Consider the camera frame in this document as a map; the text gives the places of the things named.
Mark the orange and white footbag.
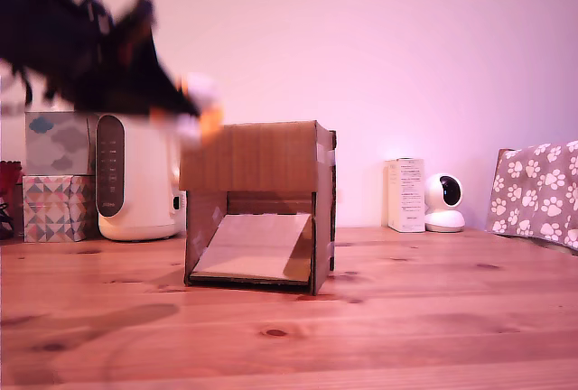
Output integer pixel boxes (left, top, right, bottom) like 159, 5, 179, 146
151, 72, 226, 150

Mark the cardboard dice tower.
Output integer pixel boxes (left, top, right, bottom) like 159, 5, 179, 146
178, 120, 338, 297

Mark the white electric kettle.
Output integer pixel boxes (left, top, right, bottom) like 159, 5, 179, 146
95, 112, 189, 243

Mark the cloud print tissue box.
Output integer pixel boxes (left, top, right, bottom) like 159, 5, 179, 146
24, 111, 100, 178

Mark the triangle print tissue box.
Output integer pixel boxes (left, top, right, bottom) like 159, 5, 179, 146
22, 175, 98, 244

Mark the red flower decoration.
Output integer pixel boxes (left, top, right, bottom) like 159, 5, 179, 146
0, 160, 24, 241

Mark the white printed carton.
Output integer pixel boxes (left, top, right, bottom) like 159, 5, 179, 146
384, 157, 426, 234

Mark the paw print blanket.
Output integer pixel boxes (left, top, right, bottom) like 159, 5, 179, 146
486, 140, 578, 252

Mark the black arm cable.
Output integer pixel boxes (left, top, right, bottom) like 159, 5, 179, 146
20, 67, 36, 107

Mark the small white round camera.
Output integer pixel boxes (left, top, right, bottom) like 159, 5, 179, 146
423, 172, 467, 234

